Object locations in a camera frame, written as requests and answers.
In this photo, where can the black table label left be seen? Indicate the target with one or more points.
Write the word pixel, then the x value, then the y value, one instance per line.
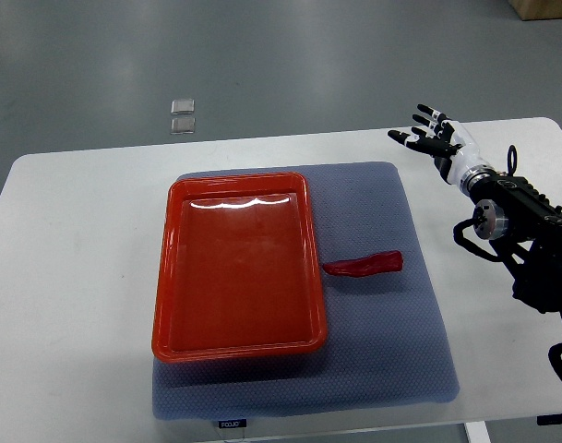
pixel 232 424

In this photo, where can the red pepper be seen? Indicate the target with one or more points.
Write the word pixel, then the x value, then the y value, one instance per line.
pixel 382 262

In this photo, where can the red plastic tray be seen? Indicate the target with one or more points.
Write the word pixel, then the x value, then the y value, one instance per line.
pixel 239 274

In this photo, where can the white table leg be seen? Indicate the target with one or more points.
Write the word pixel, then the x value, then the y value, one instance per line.
pixel 476 432

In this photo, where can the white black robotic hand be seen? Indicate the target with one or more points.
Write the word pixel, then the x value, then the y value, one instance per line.
pixel 456 154

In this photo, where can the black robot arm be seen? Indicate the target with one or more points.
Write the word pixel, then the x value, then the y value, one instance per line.
pixel 513 224

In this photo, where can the upper floor metal plate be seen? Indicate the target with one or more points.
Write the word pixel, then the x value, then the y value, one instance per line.
pixel 182 106

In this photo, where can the cardboard box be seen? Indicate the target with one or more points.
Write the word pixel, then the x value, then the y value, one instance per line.
pixel 537 9

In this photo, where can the black table label right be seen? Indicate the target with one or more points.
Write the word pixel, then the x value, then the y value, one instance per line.
pixel 549 419

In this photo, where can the black table label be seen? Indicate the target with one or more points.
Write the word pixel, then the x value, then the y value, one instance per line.
pixel 549 419
pixel 232 424

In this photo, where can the blue-grey foam mat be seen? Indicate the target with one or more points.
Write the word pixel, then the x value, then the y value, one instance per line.
pixel 387 343

